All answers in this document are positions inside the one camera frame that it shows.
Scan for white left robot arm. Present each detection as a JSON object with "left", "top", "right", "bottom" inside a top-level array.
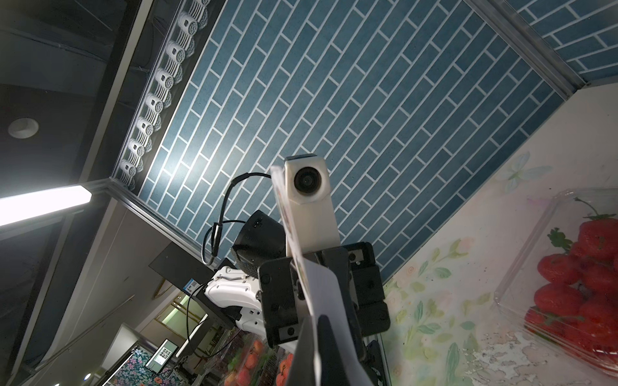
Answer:
[{"left": 204, "top": 211, "right": 391, "bottom": 353}]

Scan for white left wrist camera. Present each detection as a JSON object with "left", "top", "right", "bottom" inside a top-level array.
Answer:
[{"left": 284, "top": 154, "right": 341, "bottom": 253}]

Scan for clear box of strawberries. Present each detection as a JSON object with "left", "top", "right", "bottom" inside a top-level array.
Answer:
[{"left": 495, "top": 188, "right": 617, "bottom": 377}]

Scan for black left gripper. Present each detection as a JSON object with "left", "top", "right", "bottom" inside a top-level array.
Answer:
[{"left": 257, "top": 242, "right": 390, "bottom": 346}]

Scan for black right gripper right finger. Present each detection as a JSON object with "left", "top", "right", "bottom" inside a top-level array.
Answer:
[{"left": 317, "top": 315, "right": 350, "bottom": 386}]

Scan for white fruit sticker sheet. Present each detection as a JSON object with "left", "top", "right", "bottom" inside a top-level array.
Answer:
[{"left": 270, "top": 167, "right": 373, "bottom": 385}]

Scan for overhead LED light strip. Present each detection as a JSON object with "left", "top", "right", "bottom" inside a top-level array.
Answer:
[{"left": 114, "top": 1, "right": 210, "bottom": 191}]

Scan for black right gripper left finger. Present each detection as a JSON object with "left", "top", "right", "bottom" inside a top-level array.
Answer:
[{"left": 286, "top": 316, "right": 318, "bottom": 386}]

